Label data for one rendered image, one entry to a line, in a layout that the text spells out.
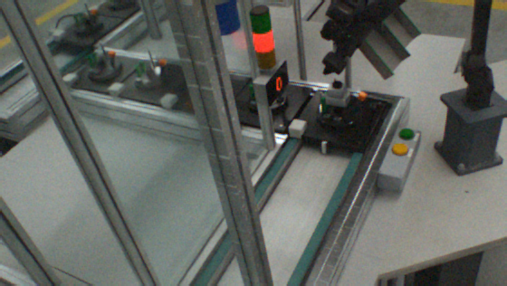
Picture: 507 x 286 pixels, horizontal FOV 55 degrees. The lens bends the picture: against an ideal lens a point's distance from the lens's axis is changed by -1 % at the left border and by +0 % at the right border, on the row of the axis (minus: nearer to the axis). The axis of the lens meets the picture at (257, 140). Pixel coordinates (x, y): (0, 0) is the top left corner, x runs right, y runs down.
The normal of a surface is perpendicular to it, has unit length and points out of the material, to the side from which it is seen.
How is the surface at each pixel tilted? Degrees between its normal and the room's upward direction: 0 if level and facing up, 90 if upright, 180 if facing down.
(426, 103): 0
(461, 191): 0
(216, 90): 90
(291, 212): 0
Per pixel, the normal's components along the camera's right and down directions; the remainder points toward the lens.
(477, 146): 0.23, 0.61
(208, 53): 0.88, 0.21
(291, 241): -0.14, -0.75
